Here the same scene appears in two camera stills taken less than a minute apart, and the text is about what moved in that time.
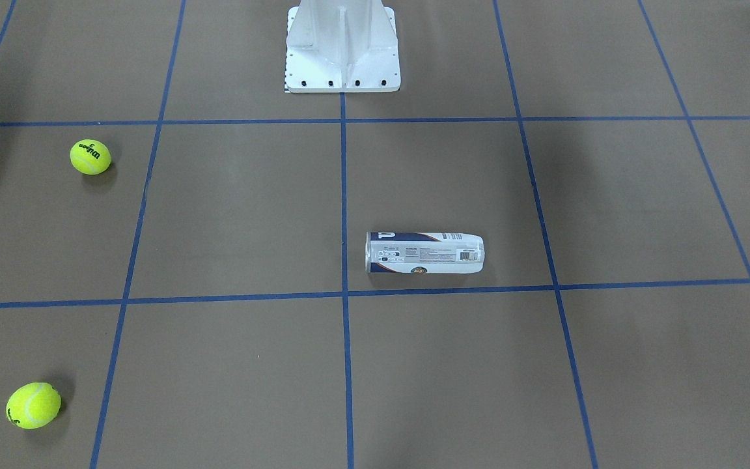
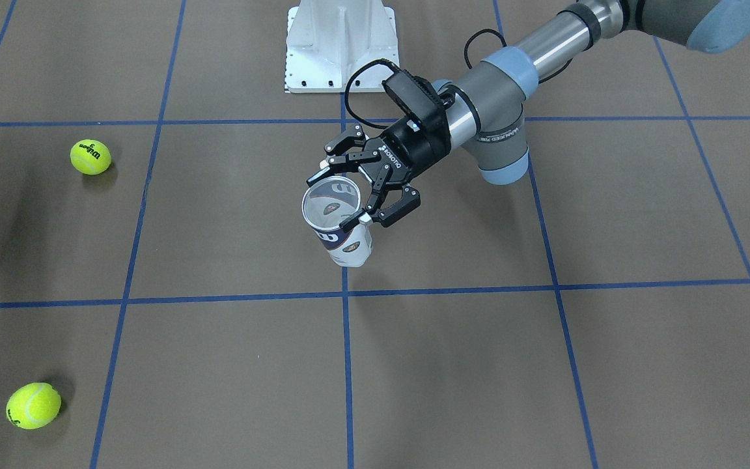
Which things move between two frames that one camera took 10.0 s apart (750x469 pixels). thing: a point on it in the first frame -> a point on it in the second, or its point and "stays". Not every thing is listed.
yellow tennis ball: x=33 y=405 stays
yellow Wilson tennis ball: x=90 y=157 stays
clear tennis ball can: x=413 y=253 -> x=326 y=202
